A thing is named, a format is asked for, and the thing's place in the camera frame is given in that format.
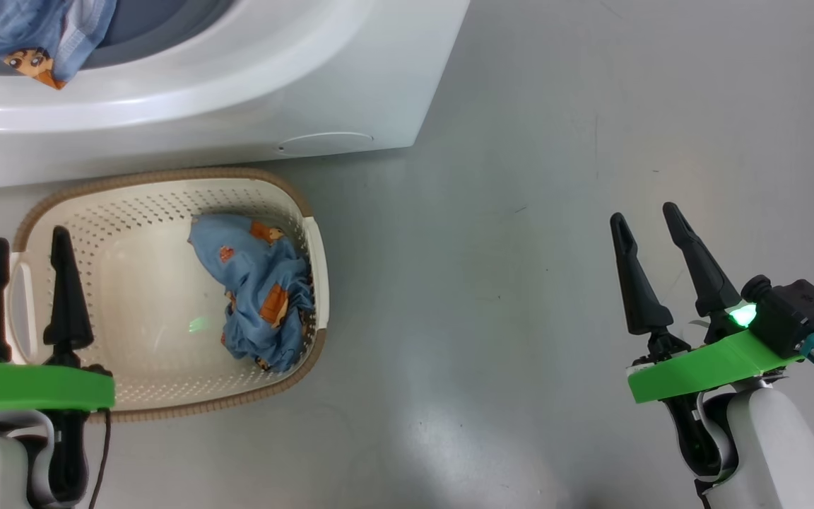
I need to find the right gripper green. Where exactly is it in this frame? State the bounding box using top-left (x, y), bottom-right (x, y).
top-left (610, 202), bottom-right (803, 404)

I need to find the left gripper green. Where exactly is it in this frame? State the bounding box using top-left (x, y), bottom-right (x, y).
top-left (0, 226), bottom-right (115, 412)

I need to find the blue cartoon print garment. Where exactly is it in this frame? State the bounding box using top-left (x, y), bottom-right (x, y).
top-left (188, 213), bottom-right (316, 373)

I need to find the blue and cream cartoon garment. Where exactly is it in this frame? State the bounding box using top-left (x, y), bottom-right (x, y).
top-left (0, 0), bottom-right (118, 90)

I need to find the white front-load washing machine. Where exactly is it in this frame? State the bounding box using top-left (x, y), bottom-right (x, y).
top-left (0, 0), bottom-right (471, 192)

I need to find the cream perforated laundry basket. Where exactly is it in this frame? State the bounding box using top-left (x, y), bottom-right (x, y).
top-left (8, 168), bottom-right (330, 423)

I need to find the round white drain filter cover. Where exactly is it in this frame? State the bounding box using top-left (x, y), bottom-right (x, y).
top-left (276, 132), bottom-right (374, 158)

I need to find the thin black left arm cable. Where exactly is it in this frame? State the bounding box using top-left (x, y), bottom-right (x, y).
top-left (88, 406), bottom-right (113, 509)

